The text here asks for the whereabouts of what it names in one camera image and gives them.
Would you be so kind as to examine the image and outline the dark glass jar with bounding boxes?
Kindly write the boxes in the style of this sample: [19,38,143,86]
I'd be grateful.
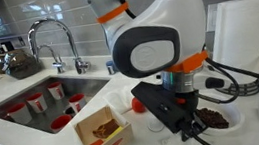
[0,46,43,83]

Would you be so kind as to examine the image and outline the black camera cable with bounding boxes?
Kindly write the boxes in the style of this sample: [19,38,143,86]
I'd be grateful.
[180,123,221,145]

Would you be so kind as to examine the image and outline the stainless steel sink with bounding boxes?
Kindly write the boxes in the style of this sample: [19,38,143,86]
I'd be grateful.
[0,68,116,142]

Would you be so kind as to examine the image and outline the thin black cable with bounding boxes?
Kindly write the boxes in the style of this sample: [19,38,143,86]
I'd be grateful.
[192,57,243,108]

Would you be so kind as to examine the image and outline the brown beans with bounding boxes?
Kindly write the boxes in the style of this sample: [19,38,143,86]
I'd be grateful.
[195,104,231,133]

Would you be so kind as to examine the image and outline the white mug red inside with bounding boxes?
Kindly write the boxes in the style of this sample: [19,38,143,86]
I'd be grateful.
[46,80,66,101]
[48,113,75,134]
[67,93,88,115]
[24,91,49,115]
[6,101,33,128]

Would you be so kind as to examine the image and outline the tall chrome faucet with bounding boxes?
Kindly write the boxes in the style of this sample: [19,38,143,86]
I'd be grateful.
[25,13,93,81]

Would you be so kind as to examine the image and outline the metal paper towel holder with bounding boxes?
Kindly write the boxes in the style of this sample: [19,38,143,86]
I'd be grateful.
[205,0,259,101]

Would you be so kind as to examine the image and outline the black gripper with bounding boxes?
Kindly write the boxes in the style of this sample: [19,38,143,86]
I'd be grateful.
[172,88,204,120]

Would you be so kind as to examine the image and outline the white wall outlet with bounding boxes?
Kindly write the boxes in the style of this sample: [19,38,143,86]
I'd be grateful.
[202,2,222,33]

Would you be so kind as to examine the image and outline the brown toy steak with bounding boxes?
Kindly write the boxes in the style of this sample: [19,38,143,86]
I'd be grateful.
[91,117,122,141]

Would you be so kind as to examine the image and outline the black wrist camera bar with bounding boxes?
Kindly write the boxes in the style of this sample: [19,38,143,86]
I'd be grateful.
[129,72,209,140]

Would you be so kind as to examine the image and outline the clear round lid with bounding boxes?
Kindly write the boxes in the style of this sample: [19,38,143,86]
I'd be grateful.
[145,112,167,135]

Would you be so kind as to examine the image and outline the thick black cable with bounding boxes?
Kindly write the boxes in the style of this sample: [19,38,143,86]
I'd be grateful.
[202,49,259,111]

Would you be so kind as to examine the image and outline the black sink drain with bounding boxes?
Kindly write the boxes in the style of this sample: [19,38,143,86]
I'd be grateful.
[62,105,76,118]

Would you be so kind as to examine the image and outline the yellow toy block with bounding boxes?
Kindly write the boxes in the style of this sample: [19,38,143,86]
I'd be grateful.
[105,126,126,141]

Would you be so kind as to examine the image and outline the crumpled clear plastic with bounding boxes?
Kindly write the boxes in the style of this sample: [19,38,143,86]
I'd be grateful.
[159,132,193,145]

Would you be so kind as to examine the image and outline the white paper towel roll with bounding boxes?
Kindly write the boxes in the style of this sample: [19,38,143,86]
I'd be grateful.
[205,0,259,87]

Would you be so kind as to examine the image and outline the orange strap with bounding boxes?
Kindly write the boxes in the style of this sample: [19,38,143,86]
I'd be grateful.
[164,49,211,77]
[95,1,131,24]

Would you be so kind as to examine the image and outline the white bowl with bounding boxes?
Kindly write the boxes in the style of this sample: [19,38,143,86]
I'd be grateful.
[195,99,247,139]

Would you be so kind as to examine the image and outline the small chrome tap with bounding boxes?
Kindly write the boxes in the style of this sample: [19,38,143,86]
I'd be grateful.
[36,41,68,77]

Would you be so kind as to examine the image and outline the red toy ball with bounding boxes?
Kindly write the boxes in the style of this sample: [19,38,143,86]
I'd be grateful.
[130,96,148,114]

